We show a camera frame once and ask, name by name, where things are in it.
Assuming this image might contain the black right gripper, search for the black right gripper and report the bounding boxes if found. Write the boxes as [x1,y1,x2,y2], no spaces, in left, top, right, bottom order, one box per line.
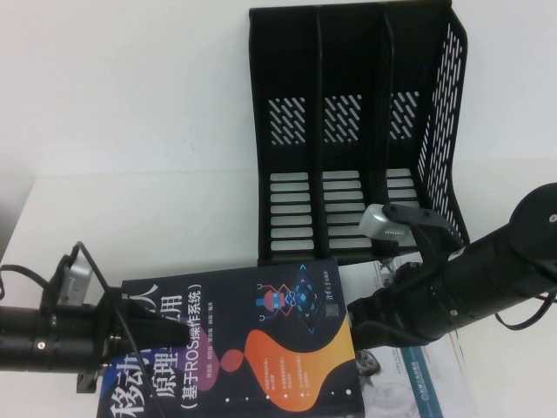
[346,260,441,351]

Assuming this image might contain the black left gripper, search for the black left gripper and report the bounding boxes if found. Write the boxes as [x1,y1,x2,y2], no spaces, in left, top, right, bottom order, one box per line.
[74,285,188,394]

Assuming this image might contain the dark mobile robot book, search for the dark mobile robot book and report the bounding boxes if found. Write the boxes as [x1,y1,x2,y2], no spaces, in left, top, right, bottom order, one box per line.
[96,256,367,418]

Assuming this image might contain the white car suspension book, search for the white car suspension book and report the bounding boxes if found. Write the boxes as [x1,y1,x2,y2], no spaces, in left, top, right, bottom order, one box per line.
[339,259,470,418]

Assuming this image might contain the black plastic book stand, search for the black plastic book stand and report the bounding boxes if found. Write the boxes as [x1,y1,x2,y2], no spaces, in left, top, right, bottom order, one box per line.
[247,6,473,267]

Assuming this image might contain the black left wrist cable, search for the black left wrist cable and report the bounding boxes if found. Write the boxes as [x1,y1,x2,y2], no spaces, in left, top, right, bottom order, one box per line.
[74,240,167,418]

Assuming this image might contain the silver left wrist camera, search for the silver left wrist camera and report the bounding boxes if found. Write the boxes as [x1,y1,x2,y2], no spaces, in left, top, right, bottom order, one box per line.
[56,257,95,308]

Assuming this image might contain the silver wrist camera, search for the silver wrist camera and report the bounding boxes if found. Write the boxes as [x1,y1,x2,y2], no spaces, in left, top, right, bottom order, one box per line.
[357,203,419,241]
[56,257,95,308]

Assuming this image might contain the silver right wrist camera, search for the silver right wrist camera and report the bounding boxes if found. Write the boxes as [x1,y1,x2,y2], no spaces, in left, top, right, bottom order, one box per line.
[357,203,419,241]

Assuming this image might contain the black right camera bracket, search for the black right camera bracket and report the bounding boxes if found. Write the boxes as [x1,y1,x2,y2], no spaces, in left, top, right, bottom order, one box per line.
[386,203,452,266]

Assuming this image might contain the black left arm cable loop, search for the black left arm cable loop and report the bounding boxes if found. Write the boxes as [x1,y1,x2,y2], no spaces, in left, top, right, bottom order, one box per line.
[0,263,58,306]

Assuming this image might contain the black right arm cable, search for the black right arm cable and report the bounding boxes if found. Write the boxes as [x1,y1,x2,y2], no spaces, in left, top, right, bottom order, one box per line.
[495,292,557,328]

